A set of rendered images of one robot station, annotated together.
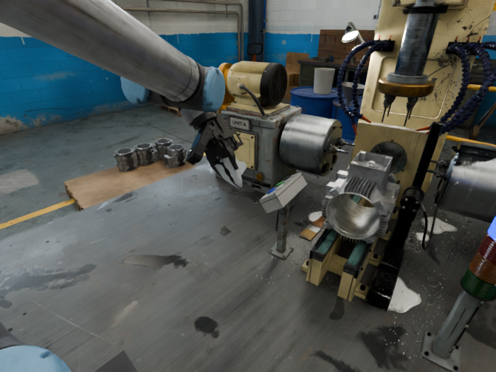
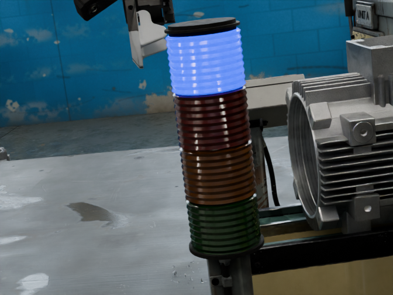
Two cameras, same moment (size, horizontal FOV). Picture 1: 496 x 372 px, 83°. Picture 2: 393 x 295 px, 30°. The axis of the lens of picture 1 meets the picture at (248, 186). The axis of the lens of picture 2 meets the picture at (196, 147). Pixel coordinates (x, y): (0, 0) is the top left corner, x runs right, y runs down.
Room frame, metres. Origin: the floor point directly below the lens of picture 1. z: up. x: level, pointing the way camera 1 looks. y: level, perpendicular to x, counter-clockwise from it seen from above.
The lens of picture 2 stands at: (0.04, -0.93, 1.26)
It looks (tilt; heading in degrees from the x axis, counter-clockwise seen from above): 14 degrees down; 53
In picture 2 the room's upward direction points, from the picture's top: 7 degrees counter-clockwise
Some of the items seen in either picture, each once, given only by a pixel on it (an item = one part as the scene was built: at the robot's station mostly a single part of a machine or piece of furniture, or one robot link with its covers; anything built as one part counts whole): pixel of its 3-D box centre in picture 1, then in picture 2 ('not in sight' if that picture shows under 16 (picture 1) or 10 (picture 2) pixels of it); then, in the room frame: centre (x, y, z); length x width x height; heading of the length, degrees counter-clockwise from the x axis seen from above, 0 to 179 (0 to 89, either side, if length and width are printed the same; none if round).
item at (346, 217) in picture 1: (360, 201); (379, 145); (0.76, -0.36, 1.01); 0.20 x 0.19 x 0.19; 147
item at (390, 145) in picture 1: (387, 159); not in sight; (1.10, -0.59, 1.01); 0.15 x 0.02 x 0.15; 55
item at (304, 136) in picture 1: (301, 142); not in sight; (1.22, -0.25, 1.04); 0.37 x 0.25 x 0.25; 55
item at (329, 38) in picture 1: (352, 72); not in sight; (5.79, -2.01, 0.71); 2.21 x 0.95 x 1.43; 46
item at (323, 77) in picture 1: (322, 80); not in sight; (3.20, -0.80, 0.99); 0.24 x 0.22 x 0.24; 46
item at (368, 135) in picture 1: (387, 162); not in sight; (1.15, -0.63, 0.97); 0.30 x 0.11 x 0.34; 55
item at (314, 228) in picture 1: (316, 225); not in sight; (0.91, -0.28, 0.80); 0.21 x 0.05 x 0.01; 142
